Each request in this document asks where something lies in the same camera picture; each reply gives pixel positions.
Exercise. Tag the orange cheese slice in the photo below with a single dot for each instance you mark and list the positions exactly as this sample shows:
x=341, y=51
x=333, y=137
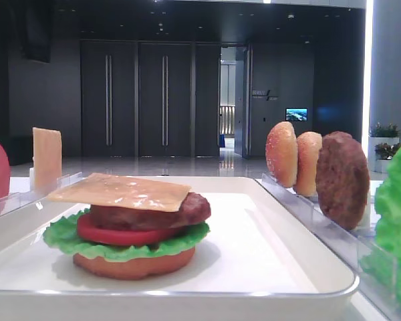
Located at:
x=47, y=157
x=127, y=192

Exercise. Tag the brown meat patty on stack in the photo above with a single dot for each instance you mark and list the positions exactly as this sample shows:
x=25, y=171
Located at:
x=193, y=210

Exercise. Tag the red tomato slice on stack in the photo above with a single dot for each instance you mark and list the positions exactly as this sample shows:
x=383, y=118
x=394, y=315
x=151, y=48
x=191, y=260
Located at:
x=88, y=231

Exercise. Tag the clear holder for cheese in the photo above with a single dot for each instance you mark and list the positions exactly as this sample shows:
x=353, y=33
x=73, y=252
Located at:
x=63, y=181

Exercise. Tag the standing brown meat patty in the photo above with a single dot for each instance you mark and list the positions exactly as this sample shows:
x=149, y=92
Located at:
x=342, y=179

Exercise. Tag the green lettuce leaf on stack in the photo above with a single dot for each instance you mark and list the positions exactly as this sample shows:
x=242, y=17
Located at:
x=62, y=235

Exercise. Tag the standing green lettuce leaf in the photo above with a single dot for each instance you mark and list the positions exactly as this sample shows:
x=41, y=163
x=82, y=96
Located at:
x=396, y=207

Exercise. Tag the standing bun far right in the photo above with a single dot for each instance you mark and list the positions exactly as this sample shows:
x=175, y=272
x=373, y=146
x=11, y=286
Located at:
x=281, y=153

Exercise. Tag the standing bun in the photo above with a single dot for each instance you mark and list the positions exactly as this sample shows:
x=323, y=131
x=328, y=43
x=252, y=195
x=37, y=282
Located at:
x=281, y=153
x=309, y=145

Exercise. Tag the dark double doors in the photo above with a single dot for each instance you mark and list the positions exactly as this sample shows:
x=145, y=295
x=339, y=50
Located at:
x=150, y=99

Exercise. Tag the white metal tray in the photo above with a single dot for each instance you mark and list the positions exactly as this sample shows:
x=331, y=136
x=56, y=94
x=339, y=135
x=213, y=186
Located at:
x=257, y=263

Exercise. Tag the bottom bun on tray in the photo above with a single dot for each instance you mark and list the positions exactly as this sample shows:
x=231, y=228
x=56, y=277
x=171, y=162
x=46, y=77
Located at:
x=134, y=269

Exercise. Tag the potted plants in planter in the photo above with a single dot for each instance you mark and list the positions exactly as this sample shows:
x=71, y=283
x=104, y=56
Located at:
x=384, y=141

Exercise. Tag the wall display screen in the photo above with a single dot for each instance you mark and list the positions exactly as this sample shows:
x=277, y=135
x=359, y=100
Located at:
x=296, y=114

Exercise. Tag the clear left rail strip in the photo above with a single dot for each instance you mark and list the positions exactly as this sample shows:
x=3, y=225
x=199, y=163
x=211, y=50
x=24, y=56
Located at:
x=17, y=201

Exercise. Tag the clear rail strip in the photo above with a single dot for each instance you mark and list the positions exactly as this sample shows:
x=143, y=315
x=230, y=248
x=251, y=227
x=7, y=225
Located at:
x=350, y=246
x=17, y=201

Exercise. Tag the clear right rail strip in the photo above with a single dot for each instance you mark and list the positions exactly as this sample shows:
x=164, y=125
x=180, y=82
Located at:
x=350, y=246

